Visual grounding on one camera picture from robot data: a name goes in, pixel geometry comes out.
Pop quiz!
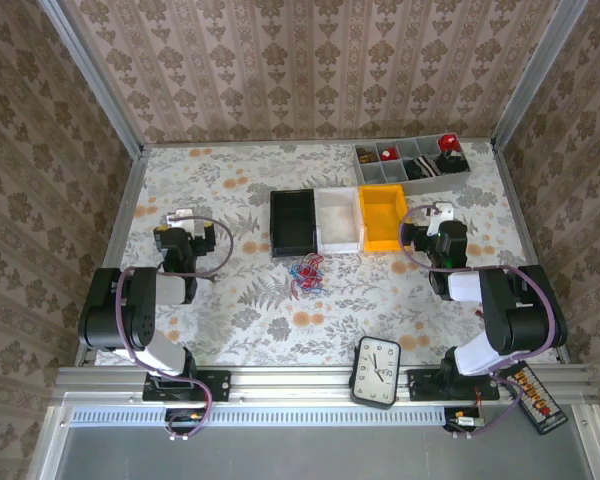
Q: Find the blue cable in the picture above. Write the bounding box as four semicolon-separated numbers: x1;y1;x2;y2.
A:
286;259;327;296

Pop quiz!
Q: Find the yellow plastic bin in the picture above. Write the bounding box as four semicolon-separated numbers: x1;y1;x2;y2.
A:
357;183;412;255

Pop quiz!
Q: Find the grey compartment organizer tray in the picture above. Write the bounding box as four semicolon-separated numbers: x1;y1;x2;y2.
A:
353;132;472;196

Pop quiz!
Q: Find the black bundled item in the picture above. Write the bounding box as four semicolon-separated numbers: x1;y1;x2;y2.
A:
436;149;469;174

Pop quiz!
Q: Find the floral tablecloth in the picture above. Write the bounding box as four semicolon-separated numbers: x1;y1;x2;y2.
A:
94;141;562;367

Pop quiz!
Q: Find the black plastic bin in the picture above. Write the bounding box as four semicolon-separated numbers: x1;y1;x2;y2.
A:
269;188;318;259

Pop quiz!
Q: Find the white plastic bin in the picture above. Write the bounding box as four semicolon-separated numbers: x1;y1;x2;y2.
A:
313;185;364;255

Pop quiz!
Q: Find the black rectangular analog clock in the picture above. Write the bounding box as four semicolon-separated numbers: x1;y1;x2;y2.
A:
349;335;403;411

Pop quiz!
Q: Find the black connector module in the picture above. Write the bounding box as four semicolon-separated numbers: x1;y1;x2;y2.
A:
443;406;487;436
164;408;214;436

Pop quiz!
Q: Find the black terminal board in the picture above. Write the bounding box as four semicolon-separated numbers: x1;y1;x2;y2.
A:
499;361;571;437

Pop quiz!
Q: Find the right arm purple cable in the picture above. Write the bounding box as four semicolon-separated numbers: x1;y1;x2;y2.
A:
399;203;557;442

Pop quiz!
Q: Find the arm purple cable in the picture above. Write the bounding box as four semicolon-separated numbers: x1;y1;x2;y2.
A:
112;214;235;443
399;203;557;442

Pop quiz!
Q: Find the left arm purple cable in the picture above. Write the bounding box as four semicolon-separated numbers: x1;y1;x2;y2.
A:
112;214;235;443

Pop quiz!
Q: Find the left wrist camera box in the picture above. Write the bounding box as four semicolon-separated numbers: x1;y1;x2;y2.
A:
166;208;202;225

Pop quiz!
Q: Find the black and white striped cable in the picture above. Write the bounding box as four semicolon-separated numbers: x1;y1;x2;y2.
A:
403;155;442;179

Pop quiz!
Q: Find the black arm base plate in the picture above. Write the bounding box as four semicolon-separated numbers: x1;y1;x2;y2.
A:
142;368;232;403
407;366;501;403

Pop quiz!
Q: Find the aluminium rail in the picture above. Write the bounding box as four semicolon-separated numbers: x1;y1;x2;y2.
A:
53;363;597;407

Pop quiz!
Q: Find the aluminium frame post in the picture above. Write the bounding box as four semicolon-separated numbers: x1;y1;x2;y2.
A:
36;0;147;157
489;0;590;150

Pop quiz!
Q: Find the grey slotted cable duct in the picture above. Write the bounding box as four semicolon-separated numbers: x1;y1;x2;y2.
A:
71;404;445;428

